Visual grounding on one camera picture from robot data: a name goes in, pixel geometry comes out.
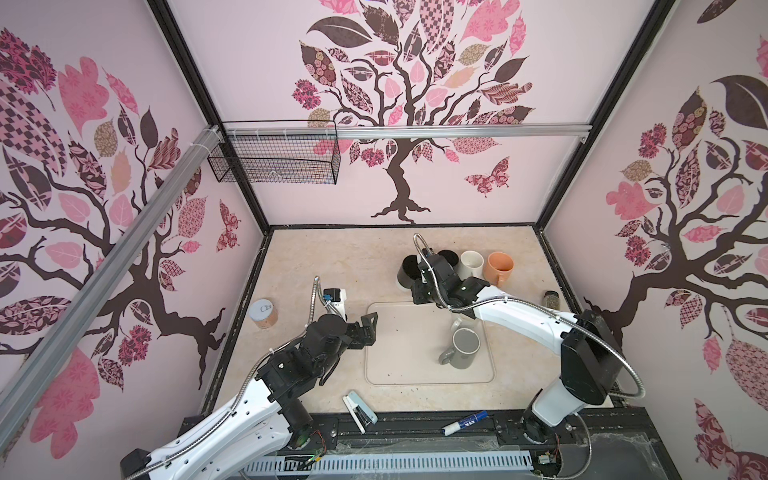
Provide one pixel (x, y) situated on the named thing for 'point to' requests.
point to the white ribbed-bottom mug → (471, 264)
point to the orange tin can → (263, 313)
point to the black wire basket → (298, 152)
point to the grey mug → (466, 343)
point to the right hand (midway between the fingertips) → (413, 283)
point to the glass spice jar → (551, 299)
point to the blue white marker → (452, 427)
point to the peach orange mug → (498, 268)
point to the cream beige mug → (465, 327)
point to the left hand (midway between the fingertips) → (363, 321)
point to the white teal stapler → (361, 413)
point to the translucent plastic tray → (409, 340)
